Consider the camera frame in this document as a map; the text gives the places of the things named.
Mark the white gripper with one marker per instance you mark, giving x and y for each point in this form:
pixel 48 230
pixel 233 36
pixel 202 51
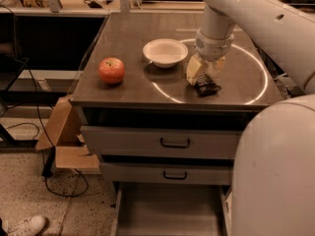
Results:
pixel 213 49

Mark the black rxbar chocolate wrapper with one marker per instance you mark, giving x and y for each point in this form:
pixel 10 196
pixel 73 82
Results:
pixel 206 86

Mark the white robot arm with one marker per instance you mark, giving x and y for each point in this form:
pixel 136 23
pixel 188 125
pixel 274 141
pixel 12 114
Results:
pixel 273 186

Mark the grey drawer cabinet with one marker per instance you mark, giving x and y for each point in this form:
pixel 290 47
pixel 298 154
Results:
pixel 157 98

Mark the top grey drawer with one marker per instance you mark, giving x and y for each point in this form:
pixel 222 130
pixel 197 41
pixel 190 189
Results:
pixel 171 143

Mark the grey drawer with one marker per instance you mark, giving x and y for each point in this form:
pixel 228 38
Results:
pixel 171 143
pixel 162 173

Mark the middle grey drawer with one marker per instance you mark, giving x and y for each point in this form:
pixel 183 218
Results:
pixel 162 173

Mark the open bottom drawer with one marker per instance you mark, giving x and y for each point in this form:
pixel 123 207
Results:
pixel 144 209

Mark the white bowl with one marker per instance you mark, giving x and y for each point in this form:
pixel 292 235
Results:
pixel 165 52

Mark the red apple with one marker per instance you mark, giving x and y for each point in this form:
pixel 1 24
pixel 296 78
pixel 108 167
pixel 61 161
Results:
pixel 111 70

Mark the brown cardboard box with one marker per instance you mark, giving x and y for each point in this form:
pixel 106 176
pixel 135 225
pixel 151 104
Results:
pixel 62 132

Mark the low metal shelf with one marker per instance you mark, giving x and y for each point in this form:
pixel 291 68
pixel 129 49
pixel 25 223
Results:
pixel 37 86

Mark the white sneaker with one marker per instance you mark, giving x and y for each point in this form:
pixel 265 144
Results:
pixel 27 227

